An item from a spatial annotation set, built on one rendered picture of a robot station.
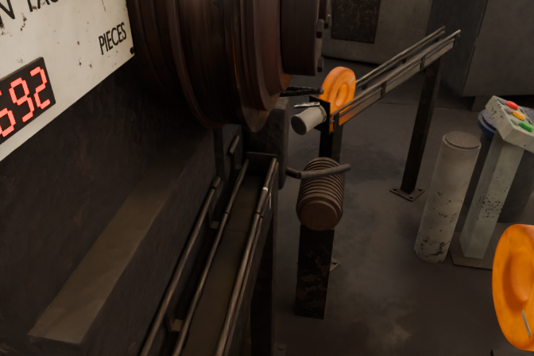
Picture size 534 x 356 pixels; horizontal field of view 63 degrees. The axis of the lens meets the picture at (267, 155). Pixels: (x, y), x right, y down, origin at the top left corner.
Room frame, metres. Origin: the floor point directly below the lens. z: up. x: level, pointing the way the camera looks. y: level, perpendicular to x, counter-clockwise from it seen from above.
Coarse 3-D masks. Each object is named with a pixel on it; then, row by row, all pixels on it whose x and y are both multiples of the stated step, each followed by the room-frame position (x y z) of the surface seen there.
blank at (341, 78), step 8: (336, 72) 1.16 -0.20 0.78; (344, 72) 1.17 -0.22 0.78; (352, 72) 1.21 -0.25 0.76; (328, 80) 1.15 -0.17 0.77; (336, 80) 1.14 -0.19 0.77; (344, 80) 1.18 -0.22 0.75; (352, 80) 1.21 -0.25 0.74; (328, 88) 1.13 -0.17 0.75; (336, 88) 1.15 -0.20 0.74; (344, 88) 1.21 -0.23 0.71; (352, 88) 1.22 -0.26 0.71; (320, 96) 1.13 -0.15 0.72; (328, 96) 1.12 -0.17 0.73; (344, 96) 1.20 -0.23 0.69; (352, 96) 1.22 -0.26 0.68; (336, 104) 1.18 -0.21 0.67
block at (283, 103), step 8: (280, 104) 0.92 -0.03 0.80; (288, 104) 0.95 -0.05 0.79; (272, 112) 0.90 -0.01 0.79; (280, 112) 0.90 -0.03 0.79; (288, 112) 0.95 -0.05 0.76; (272, 120) 0.90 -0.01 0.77; (280, 120) 0.90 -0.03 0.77; (288, 120) 0.96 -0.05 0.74; (264, 128) 0.91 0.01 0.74; (272, 128) 0.90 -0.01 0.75; (280, 128) 0.90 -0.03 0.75; (248, 136) 0.91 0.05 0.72; (256, 136) 0.91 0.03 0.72; (264, 136) 0.91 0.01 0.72; (272, 136) 0.90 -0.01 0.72; (280, 136) 0.90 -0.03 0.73; (248, 144) 0.91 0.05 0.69; (256, 144) 0.91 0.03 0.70; (264, 144) 0.91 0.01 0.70; (272, 144) 0.90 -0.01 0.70; (280, 144) 0.90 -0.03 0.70; (256, 152) 0.91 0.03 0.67; (264, 152) 0.91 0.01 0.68; (272, 152) 0.90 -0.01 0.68; (280, 152) 0.90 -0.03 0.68; (280, 160) 0.90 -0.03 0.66; (280, 168) 0.90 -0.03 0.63; (280, 176) 0.90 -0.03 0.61; (280, 184) 0.90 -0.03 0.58
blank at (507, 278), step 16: (512, 240) 0.43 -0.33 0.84; (528, 240) 0.40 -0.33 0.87; (496, 256) 0.46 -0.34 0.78; (512, 256) 0.42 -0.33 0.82; (528, 256) 0.42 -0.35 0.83; (496, 272) 0.44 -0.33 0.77; (512, 272) 0.41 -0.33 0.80; (528, 272) 0.41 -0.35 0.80; (496, 288) 0.42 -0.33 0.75; (512, 288) 0.39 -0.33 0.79; (528, 288) 0.39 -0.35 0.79; (496, 304) 0.41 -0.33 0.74; (512, 304) 0.38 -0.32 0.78; (528, 304) 0.35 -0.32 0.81; (512, 320) 0.36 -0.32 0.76; (528, 320) 0.33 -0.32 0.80; (512, 336) 0.35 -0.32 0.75; (528, 336) 0.32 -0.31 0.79
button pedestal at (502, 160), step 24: (504, 120) 1.22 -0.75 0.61; (528, 120) 1.26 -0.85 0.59; (504, 144) 1.21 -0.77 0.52; (528, 144) 1.14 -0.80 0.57; (504, 168) 1.21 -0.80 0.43; (480, 192) 1.26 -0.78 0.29; (504, 192) 1.20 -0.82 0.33; (480, 216) 1.21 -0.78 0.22; (456, 240) 1.30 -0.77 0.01; (480, 240) 1.21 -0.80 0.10; (456, 264) 1.17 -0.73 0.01; (480, 264) 1.18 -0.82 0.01
